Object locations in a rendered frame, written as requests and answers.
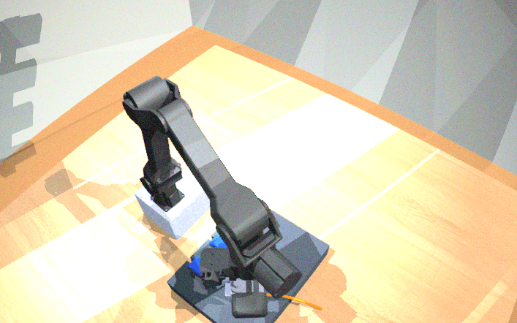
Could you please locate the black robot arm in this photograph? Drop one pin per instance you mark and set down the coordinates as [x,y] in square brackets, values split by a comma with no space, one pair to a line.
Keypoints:
[158,109]

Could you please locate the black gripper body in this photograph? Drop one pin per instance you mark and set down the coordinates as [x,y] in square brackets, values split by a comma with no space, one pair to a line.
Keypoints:
[248,304]

